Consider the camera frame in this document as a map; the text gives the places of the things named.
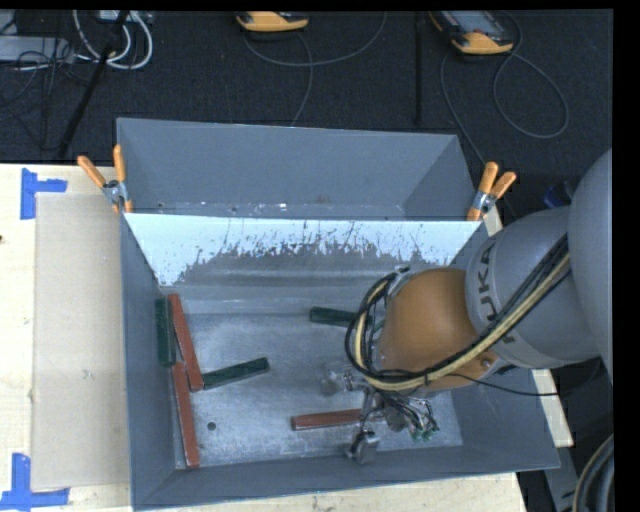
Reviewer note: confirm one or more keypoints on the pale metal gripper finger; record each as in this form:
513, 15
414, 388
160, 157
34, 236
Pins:
334, 381
364, 446

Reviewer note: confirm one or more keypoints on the red-brown flat block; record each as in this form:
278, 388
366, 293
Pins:
186, 420
325, 419
186, 345

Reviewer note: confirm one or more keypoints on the dark green flat block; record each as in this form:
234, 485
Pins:
164, 332
235, 373
330, 316

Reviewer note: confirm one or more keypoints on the grey metal bin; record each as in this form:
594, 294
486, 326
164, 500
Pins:
280, 170

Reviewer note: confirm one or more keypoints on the pale wood flat board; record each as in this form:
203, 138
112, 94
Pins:
75, 325

